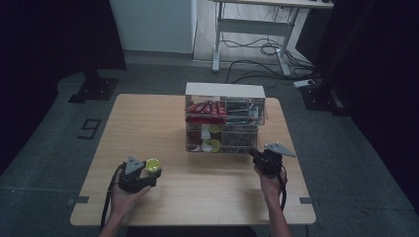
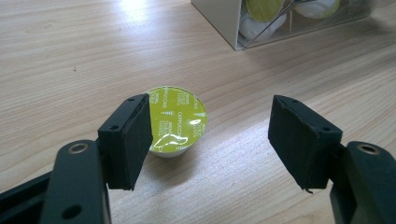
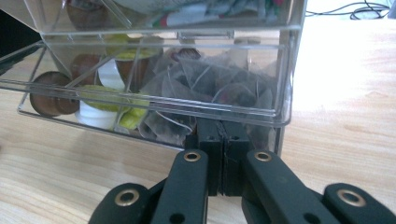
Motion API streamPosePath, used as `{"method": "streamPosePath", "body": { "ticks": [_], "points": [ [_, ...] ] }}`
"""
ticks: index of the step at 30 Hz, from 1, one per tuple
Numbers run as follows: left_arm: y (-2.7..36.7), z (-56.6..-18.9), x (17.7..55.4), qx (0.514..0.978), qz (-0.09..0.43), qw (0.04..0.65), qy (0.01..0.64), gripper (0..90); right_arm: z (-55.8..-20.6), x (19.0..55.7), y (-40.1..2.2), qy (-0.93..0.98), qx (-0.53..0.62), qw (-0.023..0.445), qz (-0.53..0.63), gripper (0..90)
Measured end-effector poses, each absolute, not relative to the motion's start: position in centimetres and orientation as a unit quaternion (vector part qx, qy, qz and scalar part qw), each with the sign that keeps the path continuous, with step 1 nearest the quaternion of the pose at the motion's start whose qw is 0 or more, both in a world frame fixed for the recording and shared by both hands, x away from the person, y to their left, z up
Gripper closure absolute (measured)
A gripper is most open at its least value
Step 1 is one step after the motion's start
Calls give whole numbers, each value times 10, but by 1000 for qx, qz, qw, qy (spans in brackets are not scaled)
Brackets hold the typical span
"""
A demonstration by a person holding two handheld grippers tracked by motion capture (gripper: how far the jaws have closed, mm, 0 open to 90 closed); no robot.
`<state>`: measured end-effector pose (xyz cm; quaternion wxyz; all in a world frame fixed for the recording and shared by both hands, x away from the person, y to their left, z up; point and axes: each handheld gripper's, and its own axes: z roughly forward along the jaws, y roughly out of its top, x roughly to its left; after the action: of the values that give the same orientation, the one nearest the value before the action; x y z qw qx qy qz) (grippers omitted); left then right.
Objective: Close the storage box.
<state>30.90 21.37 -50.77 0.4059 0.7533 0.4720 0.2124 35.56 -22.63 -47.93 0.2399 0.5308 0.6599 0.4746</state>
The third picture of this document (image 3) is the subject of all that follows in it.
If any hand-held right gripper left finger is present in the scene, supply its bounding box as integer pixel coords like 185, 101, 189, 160
186, 117, 224, 197

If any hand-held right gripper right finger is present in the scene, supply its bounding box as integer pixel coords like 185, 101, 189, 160
222, 120, 252, 198

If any clear plastic drawer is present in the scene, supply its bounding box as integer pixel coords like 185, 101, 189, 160
0, 40, 293, 150

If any clear plastic drawer organizer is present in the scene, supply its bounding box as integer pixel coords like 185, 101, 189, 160
22, 0, 309, 157

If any pile of pyramid tea bags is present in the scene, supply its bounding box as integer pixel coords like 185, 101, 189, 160
138, 49, 278, 147

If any green coffee capsule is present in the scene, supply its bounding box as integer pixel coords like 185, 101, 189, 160
120, 97, 150, 131

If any white capsule with green lid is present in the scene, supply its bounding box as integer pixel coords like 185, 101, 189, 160
74, 84, 132, 130

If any white coffee capsule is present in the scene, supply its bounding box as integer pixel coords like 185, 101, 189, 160
97, 59, 125, 91

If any brown coffee capsule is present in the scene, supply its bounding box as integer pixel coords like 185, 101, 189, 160
29, 70, 80, 118
66, 0, 104, 31
69, 54, 102, 87

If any black cable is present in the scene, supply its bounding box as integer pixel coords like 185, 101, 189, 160
306, 0, 391, 21

